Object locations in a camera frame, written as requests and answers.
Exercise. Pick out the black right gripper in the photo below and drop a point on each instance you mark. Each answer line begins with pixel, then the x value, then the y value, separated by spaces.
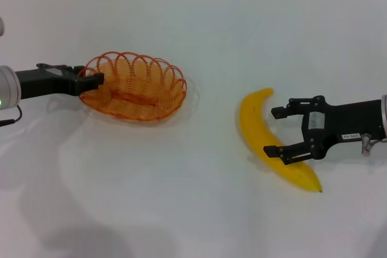
pixel 347 119

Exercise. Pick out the yellow banana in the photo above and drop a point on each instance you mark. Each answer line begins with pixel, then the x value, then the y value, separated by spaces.
pixel 254 125

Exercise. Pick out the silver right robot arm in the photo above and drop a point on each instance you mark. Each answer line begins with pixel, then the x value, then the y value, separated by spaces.
pixel 384 119

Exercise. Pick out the orange wicker basket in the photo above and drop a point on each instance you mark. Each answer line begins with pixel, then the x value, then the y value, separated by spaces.
pixel 133 104

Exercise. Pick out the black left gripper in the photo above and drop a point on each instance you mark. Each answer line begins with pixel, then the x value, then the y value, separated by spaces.
pixel 45 82

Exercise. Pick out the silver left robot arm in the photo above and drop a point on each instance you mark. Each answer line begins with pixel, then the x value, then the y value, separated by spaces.
pixel 9 87

